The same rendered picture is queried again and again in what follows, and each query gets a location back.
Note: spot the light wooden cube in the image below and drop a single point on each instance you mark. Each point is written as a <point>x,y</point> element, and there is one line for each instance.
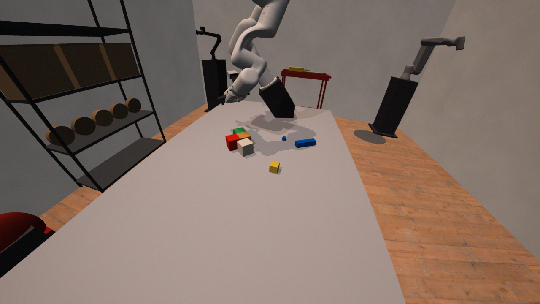
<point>245,147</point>

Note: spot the orange cube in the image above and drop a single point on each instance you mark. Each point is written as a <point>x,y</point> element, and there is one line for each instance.
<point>244,135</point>

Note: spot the red wooden cube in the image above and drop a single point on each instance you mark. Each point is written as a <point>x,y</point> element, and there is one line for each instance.
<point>231,141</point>

